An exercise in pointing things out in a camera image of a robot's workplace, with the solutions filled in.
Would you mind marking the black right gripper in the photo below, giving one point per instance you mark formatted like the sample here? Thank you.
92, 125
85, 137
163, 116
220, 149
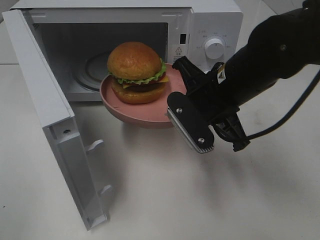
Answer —
217, 111

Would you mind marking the pink round plate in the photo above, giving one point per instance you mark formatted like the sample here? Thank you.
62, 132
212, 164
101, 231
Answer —
151, 115

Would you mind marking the toy hamburger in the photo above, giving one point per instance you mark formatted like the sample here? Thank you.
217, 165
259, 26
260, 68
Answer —
138, 74

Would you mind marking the white microwave door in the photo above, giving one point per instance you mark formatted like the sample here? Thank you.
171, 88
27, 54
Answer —
57, 119

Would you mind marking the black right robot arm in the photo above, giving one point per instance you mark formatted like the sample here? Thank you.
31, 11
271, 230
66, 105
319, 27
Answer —
278, 48

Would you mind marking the upper white microwave knob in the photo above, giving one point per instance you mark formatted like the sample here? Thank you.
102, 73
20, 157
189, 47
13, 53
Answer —
214, 48

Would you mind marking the glass microwave turntable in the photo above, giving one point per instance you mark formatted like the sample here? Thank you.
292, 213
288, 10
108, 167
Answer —
89, 72

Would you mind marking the white microwave oven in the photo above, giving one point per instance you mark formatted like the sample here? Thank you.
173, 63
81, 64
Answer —
70, 29

